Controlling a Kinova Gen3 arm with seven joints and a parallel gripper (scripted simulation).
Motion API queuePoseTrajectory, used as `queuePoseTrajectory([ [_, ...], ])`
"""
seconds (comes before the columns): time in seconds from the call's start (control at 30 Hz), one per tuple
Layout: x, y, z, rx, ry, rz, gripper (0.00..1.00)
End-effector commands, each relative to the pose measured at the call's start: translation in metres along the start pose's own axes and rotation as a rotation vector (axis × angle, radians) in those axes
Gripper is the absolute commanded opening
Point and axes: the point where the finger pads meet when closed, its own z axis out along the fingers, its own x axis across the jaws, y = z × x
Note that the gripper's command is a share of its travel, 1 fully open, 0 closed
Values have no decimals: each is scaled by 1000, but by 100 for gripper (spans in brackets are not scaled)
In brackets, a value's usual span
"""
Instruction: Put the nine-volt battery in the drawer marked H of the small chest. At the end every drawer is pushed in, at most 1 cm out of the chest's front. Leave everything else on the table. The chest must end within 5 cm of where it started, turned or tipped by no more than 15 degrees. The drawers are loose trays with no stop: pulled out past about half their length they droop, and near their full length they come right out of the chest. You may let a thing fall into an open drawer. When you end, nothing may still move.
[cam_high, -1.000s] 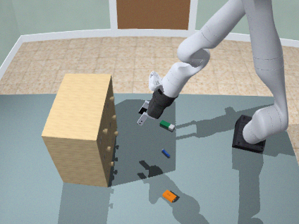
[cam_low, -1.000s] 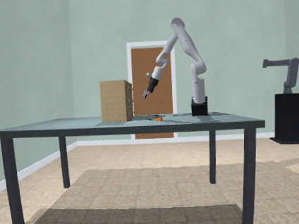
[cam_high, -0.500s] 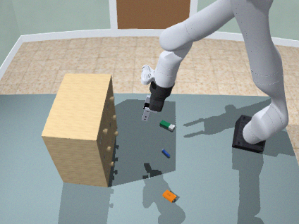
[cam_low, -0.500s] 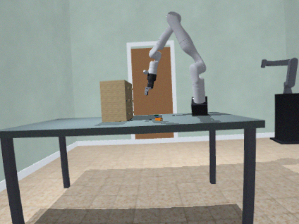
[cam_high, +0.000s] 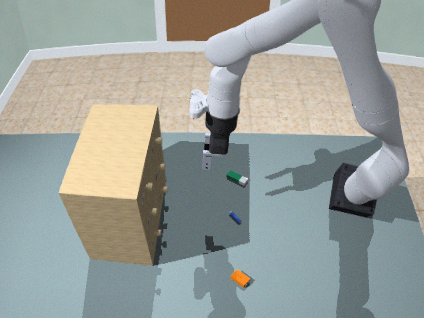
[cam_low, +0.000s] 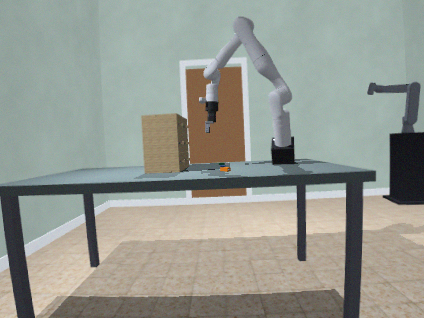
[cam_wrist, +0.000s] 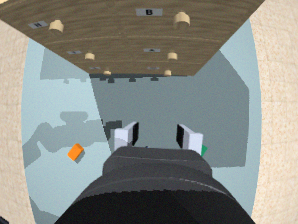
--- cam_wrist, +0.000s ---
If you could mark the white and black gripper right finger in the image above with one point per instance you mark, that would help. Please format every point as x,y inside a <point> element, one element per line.
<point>187,139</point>

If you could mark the light wooden chest of drawers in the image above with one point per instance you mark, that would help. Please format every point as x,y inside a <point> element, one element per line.
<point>117,19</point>

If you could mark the orange rectangular block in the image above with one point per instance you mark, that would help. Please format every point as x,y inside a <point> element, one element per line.
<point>75,151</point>

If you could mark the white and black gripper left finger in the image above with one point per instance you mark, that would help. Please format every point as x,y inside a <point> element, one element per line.
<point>126,136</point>

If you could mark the wooden drawer front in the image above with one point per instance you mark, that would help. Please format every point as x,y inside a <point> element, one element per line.
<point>110,66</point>
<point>90,49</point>
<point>76,17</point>
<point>172,48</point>
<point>159,67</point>
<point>210,18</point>

